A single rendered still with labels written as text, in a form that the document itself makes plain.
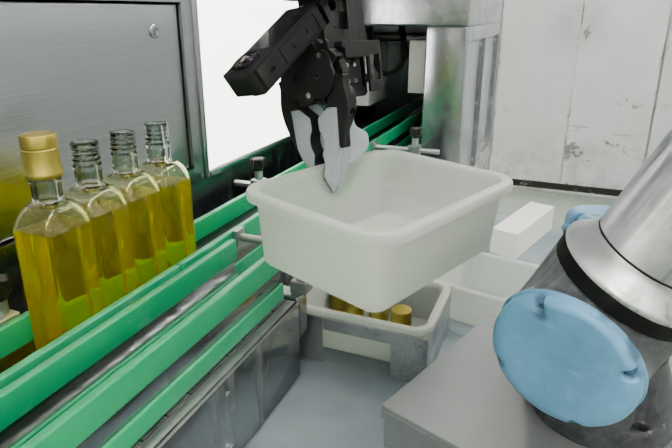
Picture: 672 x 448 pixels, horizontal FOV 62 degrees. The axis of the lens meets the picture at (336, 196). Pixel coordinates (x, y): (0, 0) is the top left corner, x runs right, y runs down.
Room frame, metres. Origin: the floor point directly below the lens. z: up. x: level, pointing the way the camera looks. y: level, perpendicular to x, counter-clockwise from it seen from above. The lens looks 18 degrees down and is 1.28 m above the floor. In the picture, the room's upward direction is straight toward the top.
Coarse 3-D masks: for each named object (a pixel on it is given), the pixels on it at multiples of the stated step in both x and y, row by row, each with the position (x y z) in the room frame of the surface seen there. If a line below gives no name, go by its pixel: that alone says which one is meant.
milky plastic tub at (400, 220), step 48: (288, 192) 0.52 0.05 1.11; (384, 192) 0.62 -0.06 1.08; (432, 192) 0.58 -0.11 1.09; (480, 192) 0.48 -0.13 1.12; (288, 240) 0.45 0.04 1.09; (336, 240) 0.41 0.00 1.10; (384, 240) 0.38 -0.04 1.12; (432, 240) 0.43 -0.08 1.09; (480, 240) 0.50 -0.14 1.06; (336, 288) 0.41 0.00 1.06; (384, 288) 0.39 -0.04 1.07
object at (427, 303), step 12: (312, 288) 0.83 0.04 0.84; (432, 288) 0.85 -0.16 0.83; (444, 288) 0.83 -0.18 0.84; (312, 300) 0.83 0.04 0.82; (324, 300) 0.87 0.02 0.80; (408, 300) 0.87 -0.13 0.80; (420, 300) 0.86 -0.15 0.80; (432, 300) 0.85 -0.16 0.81; (444, 300) 0.79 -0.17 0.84; (312, 312) 0.76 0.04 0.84; (324, 312) 0.75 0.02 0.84; (336, 312) 0.75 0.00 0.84; (420, 312) 0.86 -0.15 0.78; (432, 312) 0.75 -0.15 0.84; (372, 324) 0.72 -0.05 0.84; (384, 324) 0.72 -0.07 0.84; (396, 324) 0.72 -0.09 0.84; (420, 324) 0.83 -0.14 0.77; (432, 324) 0.72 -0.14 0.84; (420, 336) 0.71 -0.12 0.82
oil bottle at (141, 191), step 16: (112, 176) 0.63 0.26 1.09; (128, 176) 0.63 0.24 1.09; (144, 176) 0.64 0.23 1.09; (128, 192) 0.62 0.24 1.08; (144, 192) 0.63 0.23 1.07; (128, 208) 0.61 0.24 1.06; (144, 208) 0.63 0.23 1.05; (160, 208) 0.66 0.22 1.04; (144, 224) 0.63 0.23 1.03; (160, 224) 0.65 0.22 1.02; (144, 240) 0.62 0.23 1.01; (160, 240) 0.65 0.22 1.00; (144, 256) 0.62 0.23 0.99; (160, 256) 0.65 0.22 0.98; (144, 272) 0.62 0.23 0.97; (160, 272) 0.64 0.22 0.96
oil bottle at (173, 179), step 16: (176, 160) 0.71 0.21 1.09; (160, 176) 0.67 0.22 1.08; (176, 176) 0.69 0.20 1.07; (160, 192) 0.67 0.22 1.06; (176, 192) 0.68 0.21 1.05; (176, 208) 0.68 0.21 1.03; (192, 208) 0.71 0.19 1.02; (176, 224) 0.68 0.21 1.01; (192, 224) 0.71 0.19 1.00; (176, 240) 0.67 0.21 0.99; (192, 240) 0.70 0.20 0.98; (176, 256) 0.67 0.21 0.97
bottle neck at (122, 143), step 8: (112, 136) 0.63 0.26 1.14; (120, 136) 0.63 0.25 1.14; (128, 136) 0.64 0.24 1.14; (112, 144) 0.64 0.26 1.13; (120, 144) 0.63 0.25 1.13; (128, 144) 0.64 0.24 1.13; (112, 152) 0.64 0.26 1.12; (120, 152) 0.63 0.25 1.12; (128, 152) 0.64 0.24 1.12; (136, 152) 0.65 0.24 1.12; (112, 160) 0.64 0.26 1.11; (120, 160) 0.63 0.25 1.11; (128, 160) 0.64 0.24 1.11; (136, 160) 0.65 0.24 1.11; (120, 168) 0.63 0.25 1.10; (128, 168) 0.64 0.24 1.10; (136, 168) 0.64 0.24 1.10
